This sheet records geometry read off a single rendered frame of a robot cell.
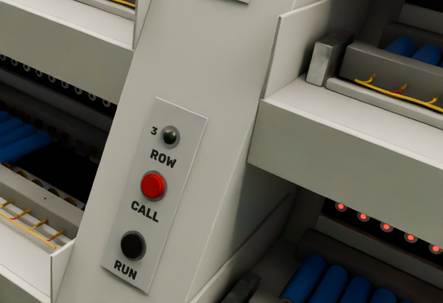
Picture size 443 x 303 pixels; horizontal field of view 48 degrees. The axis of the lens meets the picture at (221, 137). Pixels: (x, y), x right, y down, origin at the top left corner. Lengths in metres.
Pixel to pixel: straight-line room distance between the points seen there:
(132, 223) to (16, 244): 0.14
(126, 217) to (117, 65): 0.10
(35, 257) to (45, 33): 0.18
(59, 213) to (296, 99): 0.23
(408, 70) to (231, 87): 0.12
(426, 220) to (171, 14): 0.19
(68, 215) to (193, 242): 0.15
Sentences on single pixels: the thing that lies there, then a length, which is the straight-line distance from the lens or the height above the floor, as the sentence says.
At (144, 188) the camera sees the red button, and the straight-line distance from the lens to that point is 0.32.
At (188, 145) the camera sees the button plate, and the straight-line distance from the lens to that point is 0.31.
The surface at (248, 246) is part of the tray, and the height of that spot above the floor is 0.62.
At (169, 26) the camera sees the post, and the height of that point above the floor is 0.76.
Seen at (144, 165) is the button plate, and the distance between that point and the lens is 0.33.
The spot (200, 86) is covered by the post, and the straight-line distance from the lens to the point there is 0.31.
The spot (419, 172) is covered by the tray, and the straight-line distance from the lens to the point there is 0.28.
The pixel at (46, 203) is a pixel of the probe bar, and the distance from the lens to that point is 0.45.
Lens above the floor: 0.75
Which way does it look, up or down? 9 degrees down
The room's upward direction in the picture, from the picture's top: 20 degrees clockwise
